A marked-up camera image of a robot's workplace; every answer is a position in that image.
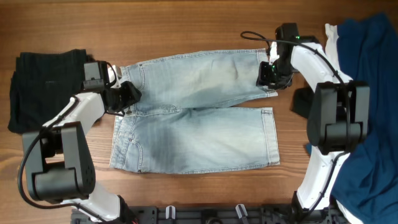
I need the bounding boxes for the light blue denim shorts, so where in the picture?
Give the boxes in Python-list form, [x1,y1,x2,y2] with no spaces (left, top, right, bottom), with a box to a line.
[109,49,280,174]

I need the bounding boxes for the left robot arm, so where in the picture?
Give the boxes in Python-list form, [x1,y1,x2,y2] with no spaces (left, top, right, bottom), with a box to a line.
[17,61,141,223]

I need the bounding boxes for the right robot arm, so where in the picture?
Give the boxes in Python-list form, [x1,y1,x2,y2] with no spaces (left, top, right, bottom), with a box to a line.
[256,23,370,218]

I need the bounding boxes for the folded black shorts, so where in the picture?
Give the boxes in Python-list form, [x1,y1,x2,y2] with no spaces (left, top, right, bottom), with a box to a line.
[8,49,94,134]

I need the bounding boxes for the dark blue garment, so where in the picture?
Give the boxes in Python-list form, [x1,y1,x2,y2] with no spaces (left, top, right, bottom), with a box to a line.
[305,12,398,224]

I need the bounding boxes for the left black cable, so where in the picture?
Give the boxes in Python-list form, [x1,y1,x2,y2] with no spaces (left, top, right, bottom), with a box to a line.
[17,96,106,223]

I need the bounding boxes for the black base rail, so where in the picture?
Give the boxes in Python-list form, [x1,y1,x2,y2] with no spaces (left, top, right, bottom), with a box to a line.
[70,204,349,224]

